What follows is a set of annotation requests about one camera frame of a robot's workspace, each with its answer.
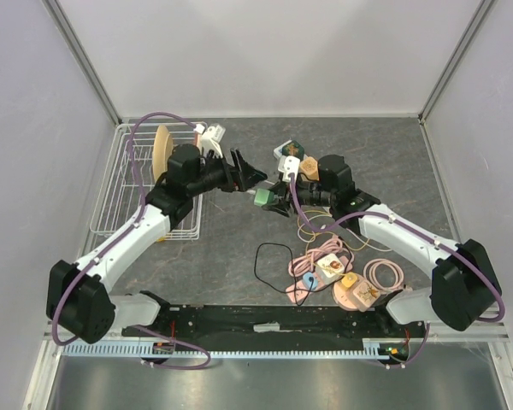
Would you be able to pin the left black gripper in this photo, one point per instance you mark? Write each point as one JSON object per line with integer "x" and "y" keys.
{"x": 235, "y": 179}

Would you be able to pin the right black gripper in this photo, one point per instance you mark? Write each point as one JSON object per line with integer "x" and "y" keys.
{"x": 281, "y": 203}

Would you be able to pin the small green charger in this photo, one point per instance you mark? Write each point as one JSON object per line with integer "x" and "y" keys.
{"x": 263, "y": 197}

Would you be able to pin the white cube socket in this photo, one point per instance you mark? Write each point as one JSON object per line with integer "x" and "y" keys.
{"x": 329, "y": 267}

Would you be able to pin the blue charger adapter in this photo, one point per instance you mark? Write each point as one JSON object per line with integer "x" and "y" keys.
{"x": 310, "y": 281}

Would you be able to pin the pink long power strip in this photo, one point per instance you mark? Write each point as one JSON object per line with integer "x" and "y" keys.
{"x": 296, "y": 292}

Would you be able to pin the small yellow charger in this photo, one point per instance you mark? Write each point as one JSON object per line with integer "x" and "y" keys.
{"x": 349, "y": 280}

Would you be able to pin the pink round power socket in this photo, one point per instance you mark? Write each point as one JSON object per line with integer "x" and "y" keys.
{"x": 343, "y": 297}

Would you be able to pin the white multicolour power strip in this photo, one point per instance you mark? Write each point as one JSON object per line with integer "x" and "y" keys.
{"x": 278, "y": 151}

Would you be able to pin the beige wooden cube socket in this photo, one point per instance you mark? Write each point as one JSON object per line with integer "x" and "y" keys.
{"x": 308, "y": 167}

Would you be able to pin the dark green cube socket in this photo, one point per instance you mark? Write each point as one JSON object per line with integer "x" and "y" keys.
{"x": 295, "y": 149}

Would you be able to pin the pink cube socket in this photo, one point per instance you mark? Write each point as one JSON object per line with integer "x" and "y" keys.
{"x": 364, "y": 295}

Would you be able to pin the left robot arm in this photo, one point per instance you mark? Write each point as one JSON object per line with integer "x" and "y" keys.
{"x": 78, "y": 298}

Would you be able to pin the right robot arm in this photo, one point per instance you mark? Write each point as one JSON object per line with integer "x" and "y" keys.
{"x": 464, "y": 287}

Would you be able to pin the beige plate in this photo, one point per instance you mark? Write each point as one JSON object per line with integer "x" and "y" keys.
{"x": 162, "y": 150}

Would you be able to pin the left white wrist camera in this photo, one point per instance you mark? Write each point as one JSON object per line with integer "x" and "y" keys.
{"x": 208, "y": 139}

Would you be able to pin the white wire dish rack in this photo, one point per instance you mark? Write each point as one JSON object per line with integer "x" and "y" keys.
{"x": 118, "y": 196}

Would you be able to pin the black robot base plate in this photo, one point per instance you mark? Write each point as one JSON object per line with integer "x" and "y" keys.
{"x": 229, "y": 326}

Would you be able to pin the grey slotted cable duct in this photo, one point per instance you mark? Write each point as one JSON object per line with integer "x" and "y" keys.
{"x": 153, "y": 348}

